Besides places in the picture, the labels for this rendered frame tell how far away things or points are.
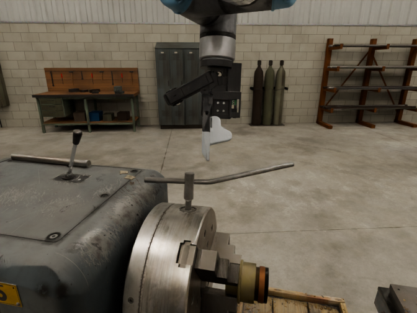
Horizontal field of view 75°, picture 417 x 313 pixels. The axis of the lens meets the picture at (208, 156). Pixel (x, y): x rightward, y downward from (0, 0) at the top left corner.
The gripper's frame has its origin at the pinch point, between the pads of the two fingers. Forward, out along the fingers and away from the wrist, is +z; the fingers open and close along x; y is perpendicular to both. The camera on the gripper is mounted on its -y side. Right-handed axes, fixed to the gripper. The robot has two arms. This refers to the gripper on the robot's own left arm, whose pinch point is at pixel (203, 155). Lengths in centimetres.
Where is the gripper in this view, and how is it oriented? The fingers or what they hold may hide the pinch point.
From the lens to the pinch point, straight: 60.4
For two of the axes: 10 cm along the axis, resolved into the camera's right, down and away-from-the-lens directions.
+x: -0.2, -1.6, 9.9
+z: -0.4, 9.9, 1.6
